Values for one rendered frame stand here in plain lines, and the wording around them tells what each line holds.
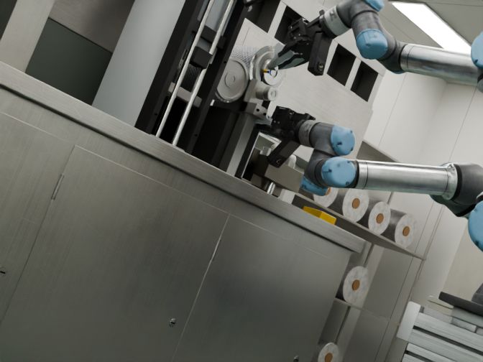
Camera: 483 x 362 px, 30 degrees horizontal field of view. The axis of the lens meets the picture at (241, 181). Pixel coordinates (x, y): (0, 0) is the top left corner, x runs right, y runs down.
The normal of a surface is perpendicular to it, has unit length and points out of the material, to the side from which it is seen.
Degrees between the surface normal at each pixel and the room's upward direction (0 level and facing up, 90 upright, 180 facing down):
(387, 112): 90
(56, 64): 90
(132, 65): 90
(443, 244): 90
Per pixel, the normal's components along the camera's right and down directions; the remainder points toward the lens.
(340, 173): 0.22, 0.00
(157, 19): -0.65, -0.32
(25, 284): 0.67, 0.20
